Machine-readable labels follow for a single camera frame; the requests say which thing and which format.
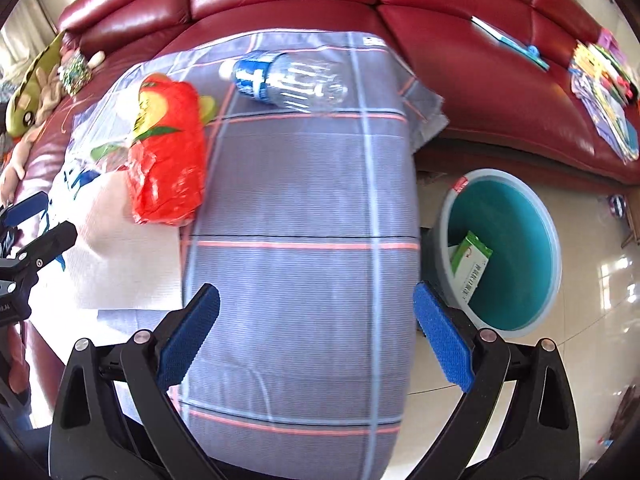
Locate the pile of clothes and papers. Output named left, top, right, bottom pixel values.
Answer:
left=567, top=27, right=640, bottom=163

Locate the teal book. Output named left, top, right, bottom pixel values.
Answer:
left=470, top=16, right=531, bottom=53

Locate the beige plush toy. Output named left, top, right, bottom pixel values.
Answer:
left=0, top=67, right=66, bottom=201

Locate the green plush toy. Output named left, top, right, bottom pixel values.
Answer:
left=5, top=30, right=68, bottom=136

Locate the glittery sequin toy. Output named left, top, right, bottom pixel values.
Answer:
left=57, top=52, right=93, bottom=96

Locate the red snack bag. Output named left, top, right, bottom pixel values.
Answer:
left=125, top=74, right=219, bottom=227

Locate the clear plastic bottle blue label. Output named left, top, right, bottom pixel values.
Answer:
left=218, top=50, right=349, bottom=111

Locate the white paper towel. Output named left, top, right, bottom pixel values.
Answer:
left=50, top=172, right=186, bottom=311

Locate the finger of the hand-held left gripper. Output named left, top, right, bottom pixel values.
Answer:
left=0, top=221, right=79, bottom=286
left=0, top=192, right=51, bottom=233

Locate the grey teal trash bin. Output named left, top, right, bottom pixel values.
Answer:
left=432, top=169, right=563, bottom=338

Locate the green white medicine box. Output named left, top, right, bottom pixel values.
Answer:
left=448, top=231, right=493, bottom=306

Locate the grey plaid blanket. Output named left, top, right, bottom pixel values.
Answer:
left=65, top=30, right=451, bottom=466

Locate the clear plastic bag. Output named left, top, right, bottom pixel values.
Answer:
left=65, top=77, right=146, bottom=186

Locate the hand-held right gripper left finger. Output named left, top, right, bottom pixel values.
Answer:
left=47, top=282, right=236, bottom=480

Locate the white curtain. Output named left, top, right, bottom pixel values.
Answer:
left=0, top=7, right=58, bottom=86

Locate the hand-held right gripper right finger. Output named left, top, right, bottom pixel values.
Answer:
left=400, top=282, right=583, bottom=480

